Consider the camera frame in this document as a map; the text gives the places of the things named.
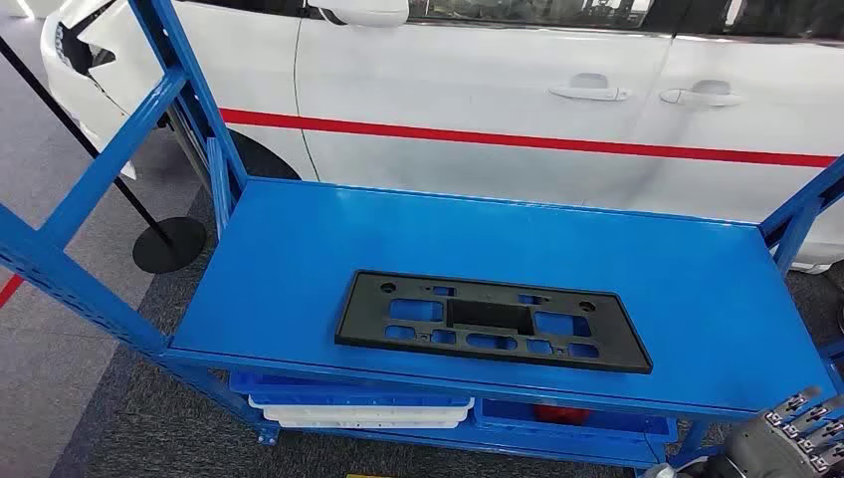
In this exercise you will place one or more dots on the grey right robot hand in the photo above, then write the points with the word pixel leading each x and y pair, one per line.
pixel 771 452

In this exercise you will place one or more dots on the black plastic plate bracket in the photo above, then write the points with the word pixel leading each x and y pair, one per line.
pixel 369 330

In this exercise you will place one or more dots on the red plastic part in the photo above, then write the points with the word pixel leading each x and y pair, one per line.
pixel 560 414

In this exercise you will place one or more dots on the blue metal shelf rack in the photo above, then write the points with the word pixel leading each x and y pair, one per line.
pixel 297 264

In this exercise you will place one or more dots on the white plastic bin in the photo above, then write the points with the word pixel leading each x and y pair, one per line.
pixel 369 424
pixel 362 413

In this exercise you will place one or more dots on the white car with red stripe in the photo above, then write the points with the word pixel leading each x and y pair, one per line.
pixel 461 86

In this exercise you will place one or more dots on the black car wheel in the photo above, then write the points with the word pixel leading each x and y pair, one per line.
pixel 264 161

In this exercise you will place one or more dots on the white car side mirror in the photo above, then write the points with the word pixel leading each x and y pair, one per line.
pixel 362 12

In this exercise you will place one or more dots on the black stanchion post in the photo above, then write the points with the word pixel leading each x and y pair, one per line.
pixel 168 247

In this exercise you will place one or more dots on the grey metal frame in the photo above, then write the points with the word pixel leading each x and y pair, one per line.
pixel 191 148

